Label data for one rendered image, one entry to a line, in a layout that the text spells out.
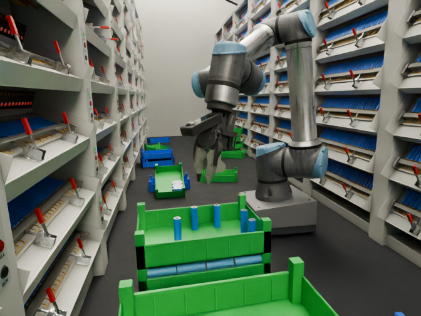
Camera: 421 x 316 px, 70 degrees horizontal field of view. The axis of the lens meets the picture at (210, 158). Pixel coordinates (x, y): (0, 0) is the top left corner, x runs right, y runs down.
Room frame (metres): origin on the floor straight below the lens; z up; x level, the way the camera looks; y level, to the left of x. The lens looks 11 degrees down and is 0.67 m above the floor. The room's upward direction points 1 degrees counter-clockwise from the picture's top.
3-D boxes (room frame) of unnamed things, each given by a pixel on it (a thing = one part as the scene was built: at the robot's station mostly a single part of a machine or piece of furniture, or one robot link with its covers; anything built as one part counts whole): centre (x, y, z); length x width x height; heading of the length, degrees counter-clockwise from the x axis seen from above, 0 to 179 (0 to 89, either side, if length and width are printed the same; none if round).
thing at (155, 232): (0.71, 0.03, 0.36); 0.30 x 0.20 x 0.08; 101
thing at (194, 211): (0.77, 0.05, 0.36); 0.02 x 0.02 x 0.06
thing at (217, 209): (0.78, -0.01, 0.36); 0.02 x 0.02 x 0.06
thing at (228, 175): (2.45, -0.07, 0.04); 0.30 x 0.20 x 0.08; 85
